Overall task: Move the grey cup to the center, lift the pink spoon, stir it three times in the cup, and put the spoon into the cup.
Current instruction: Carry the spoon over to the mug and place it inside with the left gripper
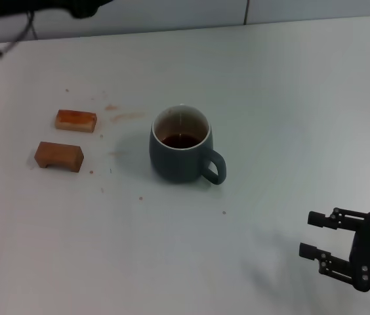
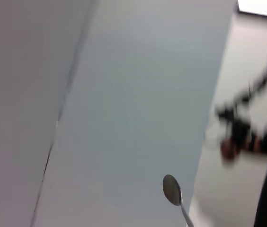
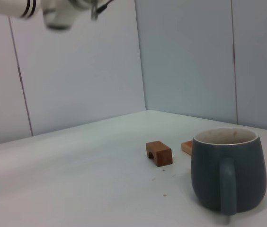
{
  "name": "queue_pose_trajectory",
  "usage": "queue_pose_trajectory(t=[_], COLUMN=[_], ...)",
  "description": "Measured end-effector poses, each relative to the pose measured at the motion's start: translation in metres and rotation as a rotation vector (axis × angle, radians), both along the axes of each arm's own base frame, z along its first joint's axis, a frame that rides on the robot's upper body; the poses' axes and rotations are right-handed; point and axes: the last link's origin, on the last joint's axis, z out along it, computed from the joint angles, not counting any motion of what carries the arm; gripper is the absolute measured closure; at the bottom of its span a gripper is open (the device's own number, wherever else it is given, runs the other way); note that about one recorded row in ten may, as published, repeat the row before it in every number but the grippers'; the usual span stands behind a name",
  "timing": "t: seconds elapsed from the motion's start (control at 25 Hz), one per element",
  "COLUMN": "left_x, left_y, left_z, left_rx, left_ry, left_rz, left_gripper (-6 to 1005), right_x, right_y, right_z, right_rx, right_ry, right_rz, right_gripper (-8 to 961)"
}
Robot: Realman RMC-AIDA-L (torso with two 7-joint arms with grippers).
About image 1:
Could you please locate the dark grey ceramic mug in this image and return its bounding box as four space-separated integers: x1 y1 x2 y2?
148 104 228 186

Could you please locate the dark brown coffee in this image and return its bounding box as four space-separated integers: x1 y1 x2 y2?
160 133 203 150

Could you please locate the orange stained wooden block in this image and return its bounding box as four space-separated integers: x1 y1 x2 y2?
54 109 98 133

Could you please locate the brown wooden block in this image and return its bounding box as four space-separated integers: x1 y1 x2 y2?
34 141 85 173

